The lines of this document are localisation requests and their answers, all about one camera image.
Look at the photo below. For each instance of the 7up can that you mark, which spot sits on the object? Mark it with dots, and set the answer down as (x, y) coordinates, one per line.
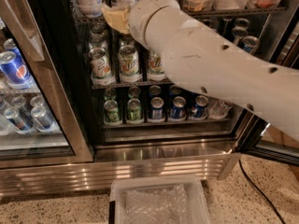
(100, 63)
(155, 64)
(128, 60)

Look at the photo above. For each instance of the padded gripper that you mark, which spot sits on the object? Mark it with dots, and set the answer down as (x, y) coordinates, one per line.
(140, 16)

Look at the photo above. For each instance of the front pepsi can middle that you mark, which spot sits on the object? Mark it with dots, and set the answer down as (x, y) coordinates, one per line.
(177, 110)

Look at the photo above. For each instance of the silver can behind glass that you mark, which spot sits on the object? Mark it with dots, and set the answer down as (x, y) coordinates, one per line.
(17, 119)
(43, 117)

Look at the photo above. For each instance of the open right fridge door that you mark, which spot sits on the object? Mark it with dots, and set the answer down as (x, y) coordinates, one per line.
(280, 45)

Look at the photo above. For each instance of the clear plastic bin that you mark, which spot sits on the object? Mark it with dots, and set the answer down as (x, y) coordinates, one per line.
(196, 198)

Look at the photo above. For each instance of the front right 7up can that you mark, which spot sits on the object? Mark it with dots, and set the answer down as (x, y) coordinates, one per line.
(155, 64)

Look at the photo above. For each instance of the left glass fridge door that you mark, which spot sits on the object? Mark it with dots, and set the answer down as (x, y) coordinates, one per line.
(42, 32)

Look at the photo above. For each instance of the bubble wrap sheet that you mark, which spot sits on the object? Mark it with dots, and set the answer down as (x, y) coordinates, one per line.
(157, 206)

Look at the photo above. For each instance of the silver can behind glass right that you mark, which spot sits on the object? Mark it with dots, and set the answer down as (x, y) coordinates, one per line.
(43, 117)

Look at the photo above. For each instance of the front pepsi can left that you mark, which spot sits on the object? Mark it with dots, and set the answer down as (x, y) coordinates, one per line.
(156, 108)

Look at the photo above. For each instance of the front water bottle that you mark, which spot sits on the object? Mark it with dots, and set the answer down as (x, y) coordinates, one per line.
(219, 109)

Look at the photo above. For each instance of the front pepsi can right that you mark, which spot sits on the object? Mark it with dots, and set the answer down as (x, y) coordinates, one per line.
(198, 106)

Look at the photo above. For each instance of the large pepsi can behind glass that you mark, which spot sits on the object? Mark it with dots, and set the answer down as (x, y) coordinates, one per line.
(14, 68)

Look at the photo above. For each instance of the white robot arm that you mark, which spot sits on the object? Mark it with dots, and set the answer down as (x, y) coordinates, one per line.
(197, 59)

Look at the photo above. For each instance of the stainless steel fridge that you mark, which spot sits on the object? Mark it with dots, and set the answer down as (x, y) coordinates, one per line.
(205, 146)

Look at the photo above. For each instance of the front left 7up can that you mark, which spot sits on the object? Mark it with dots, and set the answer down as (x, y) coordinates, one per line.
(100, 63)

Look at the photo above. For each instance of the front green can right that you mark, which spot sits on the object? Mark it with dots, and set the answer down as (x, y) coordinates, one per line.
(134, 111)

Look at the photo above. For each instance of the front green can left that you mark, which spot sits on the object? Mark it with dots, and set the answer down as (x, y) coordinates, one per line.
(112, 113)

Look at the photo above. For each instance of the green can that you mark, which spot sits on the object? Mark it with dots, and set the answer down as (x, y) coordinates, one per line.
(134, 111)
(112, 113)

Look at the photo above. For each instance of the front middle 7up can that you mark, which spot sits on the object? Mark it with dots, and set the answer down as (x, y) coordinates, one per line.
(128, 60)

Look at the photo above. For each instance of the silver can behind glass left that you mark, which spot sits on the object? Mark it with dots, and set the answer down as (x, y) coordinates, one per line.
(17, 119)

